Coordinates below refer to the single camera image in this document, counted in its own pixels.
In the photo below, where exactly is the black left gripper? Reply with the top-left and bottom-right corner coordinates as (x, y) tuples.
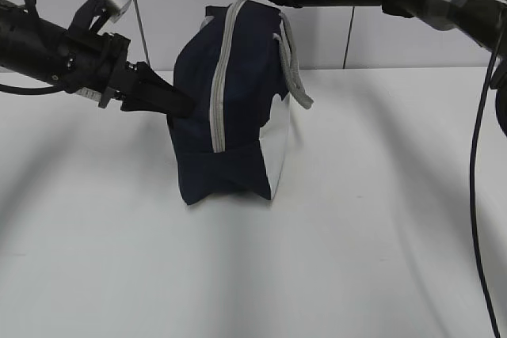
(65, 32), (195, 117)

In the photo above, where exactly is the navy blue lunch bag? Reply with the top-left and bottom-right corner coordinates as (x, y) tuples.
(167, 0), (314, 205)

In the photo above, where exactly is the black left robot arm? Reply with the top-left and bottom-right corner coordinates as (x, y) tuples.
(1, 0), (195, 118)

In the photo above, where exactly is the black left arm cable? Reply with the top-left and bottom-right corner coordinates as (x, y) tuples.
(0, 82), (67, 97)

